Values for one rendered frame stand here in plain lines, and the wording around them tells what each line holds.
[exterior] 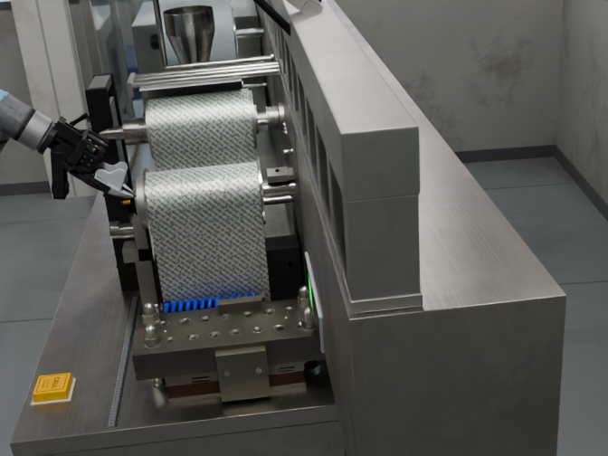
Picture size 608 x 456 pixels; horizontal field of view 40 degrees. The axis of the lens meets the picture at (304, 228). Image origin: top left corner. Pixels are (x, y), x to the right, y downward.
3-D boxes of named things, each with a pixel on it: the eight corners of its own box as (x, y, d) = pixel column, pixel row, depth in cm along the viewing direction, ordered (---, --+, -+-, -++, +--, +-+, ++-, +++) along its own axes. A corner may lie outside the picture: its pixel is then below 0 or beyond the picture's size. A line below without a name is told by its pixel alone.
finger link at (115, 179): (141, 184, 176) (103, 159, 174) (127, 205, 178) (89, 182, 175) (144, 179, 179) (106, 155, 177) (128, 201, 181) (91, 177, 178)
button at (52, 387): (41, 384, 184) (38, 375, 183) (72, 381, 184) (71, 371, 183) (34, 403, 177) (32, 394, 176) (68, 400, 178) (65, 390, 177)
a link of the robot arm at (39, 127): (14, 146, 170) (22, 134, 178) (34, 157, 172) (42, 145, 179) (32, 116, 168) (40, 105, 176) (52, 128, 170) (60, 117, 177)
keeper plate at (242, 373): (221, 396, 173) (215, 350, 169) (270, 390, 174) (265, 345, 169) (222, 403, 171) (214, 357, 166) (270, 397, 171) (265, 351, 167)
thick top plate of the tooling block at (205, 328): (142, 339, 184) (138, 315, 182) (324, 318, 186) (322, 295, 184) (136, 381, 170) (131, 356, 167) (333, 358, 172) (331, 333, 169)
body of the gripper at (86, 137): (108, 154, 173) (54, 122, 169) (86, 187, 175) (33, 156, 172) (111, 143, 180) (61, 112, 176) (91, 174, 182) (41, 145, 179)
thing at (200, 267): (166, 314, 187) (153, 239, 179) (270, 303, 188) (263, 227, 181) (166, 316, 187) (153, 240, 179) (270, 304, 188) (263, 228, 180)
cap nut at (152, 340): (145, 340, 172) (141, 321, 170) (162, 338, 172) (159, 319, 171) (143, 350, 169) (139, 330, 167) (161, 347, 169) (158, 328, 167)
